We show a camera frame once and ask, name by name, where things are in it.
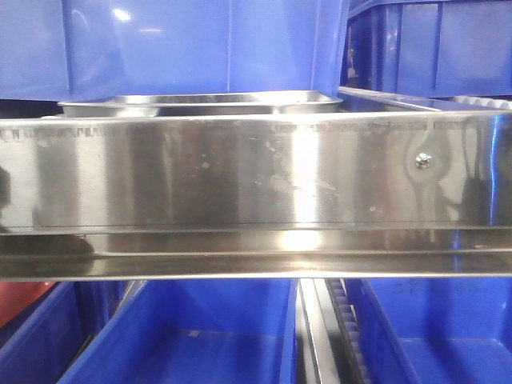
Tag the blue bin upper right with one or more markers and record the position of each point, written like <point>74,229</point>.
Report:
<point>434,49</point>

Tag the small shiny silver tray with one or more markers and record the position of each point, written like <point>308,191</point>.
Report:
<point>164,105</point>

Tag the blue bin lower middle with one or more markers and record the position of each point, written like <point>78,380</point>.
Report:
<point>197,331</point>

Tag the blue bin lower right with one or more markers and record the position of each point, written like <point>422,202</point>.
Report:
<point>434,330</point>

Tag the black roller track rail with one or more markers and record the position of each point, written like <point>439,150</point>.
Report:
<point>327,334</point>

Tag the stainless steel shelf front rail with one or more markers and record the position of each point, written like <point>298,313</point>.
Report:
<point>320,195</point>

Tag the blue bin lower left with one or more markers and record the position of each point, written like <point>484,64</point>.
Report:
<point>41,343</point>

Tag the blue bin behind tray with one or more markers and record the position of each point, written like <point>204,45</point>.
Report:
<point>77,50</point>

